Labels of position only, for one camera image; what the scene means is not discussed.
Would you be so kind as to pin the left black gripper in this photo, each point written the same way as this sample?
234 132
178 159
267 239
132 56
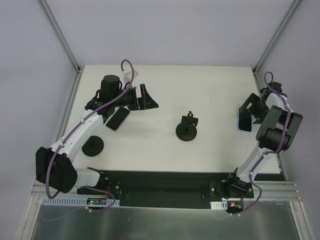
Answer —
139 97

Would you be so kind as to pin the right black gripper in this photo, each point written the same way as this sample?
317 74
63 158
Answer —
258 107

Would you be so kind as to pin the black phone stand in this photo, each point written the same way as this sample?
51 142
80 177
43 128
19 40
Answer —
93 146
186 130

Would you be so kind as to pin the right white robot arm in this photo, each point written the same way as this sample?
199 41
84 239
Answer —
278 126

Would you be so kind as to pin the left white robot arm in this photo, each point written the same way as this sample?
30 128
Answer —
110 105

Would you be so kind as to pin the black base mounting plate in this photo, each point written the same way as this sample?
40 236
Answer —
178 190

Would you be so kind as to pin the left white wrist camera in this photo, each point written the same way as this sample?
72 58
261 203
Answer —
127 75

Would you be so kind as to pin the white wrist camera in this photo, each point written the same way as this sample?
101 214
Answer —
276 86
127 75

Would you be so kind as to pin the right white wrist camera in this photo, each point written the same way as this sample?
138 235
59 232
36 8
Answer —
276 86

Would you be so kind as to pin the left aluminium frame post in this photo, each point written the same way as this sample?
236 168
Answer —
59 34

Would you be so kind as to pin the aluminium frame post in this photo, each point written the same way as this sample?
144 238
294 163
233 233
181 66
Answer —
59 34
277 34

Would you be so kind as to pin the right white cable duct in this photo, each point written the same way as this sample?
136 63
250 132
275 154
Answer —
221 205

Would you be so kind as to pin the white cable duct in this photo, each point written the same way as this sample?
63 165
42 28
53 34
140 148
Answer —
80 202
221 205

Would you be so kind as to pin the right aluminium frame post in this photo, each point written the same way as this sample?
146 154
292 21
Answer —
277 34

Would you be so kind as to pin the left white cable duct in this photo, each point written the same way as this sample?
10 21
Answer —
80 202

